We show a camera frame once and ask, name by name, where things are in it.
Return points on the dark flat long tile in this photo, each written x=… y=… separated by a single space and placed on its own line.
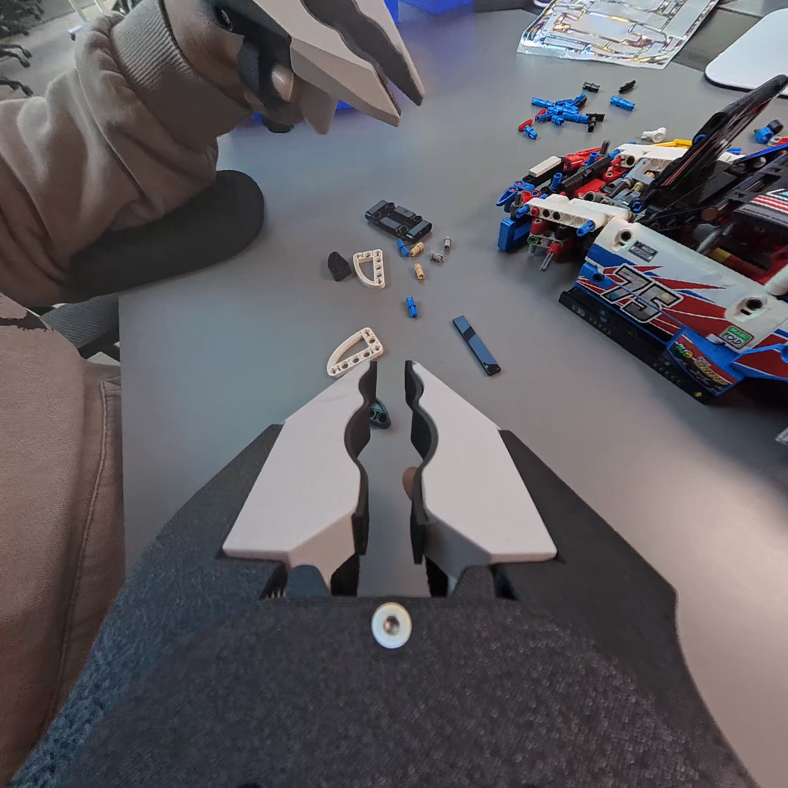
x=477 y=345

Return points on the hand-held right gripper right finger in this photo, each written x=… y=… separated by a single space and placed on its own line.
x=486 y=492

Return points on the person's left forearm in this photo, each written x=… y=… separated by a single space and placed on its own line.
x=123 y=123

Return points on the black rectangular frame brick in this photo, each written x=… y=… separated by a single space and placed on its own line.
x=385 y=215

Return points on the small black curved brick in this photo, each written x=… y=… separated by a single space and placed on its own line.
x=337 y=266
x=381 y=415

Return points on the blue plastic bin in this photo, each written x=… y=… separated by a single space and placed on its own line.
x=437 y=6

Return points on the pile of blue pins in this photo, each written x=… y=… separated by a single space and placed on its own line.
x=560 y=111

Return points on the grey mesh chair part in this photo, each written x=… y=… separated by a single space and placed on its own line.
x=86 y=320

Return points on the person's right hand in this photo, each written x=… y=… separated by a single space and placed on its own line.
x=409 y=480

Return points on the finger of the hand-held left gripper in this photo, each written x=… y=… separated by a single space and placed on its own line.
x=394 y=55
x=332 y=77

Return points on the white rounded device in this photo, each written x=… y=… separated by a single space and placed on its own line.
x=751 y=61

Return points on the black cloth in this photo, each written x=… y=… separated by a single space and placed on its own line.
x=184 y=240

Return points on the white curved frame brick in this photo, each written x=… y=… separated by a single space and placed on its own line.
x=380 y=271
x=335 y=363

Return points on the person's left hand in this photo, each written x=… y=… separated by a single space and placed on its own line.
x=281 y=86

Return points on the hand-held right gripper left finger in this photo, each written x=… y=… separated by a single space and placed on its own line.
x=295 y=492

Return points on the clear plastic bags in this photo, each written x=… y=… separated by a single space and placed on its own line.
x=615 y=31

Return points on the small white connector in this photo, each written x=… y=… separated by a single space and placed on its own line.
x=654 y=133

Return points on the toy brick race car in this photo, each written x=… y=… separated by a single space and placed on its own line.
x=677 y=277

